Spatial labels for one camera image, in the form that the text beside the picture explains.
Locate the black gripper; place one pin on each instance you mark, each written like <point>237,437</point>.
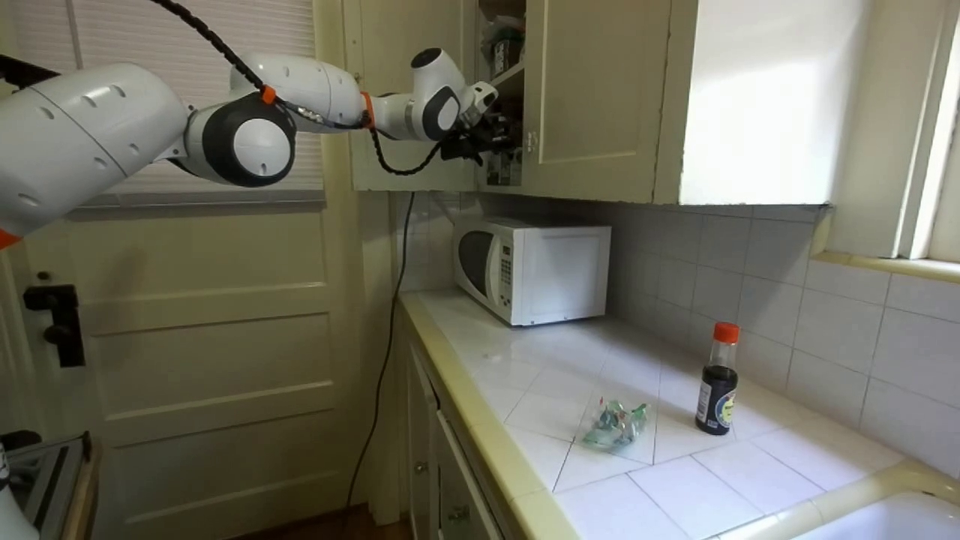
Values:
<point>468,140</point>

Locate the cream cabinet door with knob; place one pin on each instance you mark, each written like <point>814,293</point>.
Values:
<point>600,101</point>

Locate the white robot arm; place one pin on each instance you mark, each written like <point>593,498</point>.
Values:
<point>80,140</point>

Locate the cream upper cabinet body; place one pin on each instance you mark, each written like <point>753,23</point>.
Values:
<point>770,101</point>

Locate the cream lower cabinet unit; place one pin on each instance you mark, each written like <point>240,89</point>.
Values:
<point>438,481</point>

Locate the white panelled room door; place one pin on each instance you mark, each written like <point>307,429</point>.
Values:
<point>220,348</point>

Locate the black door lock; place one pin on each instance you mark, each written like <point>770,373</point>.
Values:
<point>62,319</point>

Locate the white microwave oven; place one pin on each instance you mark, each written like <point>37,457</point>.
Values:
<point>559,270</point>

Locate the crumpled clear green plastic wrapper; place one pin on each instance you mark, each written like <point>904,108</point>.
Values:
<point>614,423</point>

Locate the soy sauce bottle red cap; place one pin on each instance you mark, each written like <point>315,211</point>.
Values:
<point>718,390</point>

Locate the white window blind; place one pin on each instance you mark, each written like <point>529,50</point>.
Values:
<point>120,31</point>

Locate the bright kitchen window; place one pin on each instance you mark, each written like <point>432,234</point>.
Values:
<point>945,152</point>

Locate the grey metal stove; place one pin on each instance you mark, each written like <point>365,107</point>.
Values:
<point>46,481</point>

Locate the black camera clamp mount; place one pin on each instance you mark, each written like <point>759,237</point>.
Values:
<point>19,67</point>

